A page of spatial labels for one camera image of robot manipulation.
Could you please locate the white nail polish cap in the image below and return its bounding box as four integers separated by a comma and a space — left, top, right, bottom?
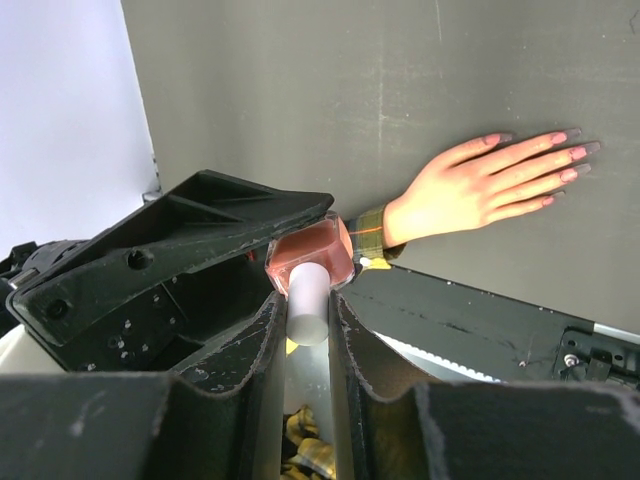
286, 262, 330, 346

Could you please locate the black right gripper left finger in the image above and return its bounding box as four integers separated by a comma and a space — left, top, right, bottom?
1, 293, 286, 479

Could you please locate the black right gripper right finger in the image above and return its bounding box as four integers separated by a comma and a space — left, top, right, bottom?
329, 293, 639, 479

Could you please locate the pink nail polish bottle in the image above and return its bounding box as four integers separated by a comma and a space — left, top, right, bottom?
265, 211, 355, 296

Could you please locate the yellow plaid sleeve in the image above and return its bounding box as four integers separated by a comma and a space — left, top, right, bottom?
279, 206, 405, 479

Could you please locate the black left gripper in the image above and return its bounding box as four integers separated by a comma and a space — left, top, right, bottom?
1, 170, 334, 373

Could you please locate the mannequin hand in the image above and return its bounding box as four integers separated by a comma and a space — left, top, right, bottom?
383, 129, 601, 248

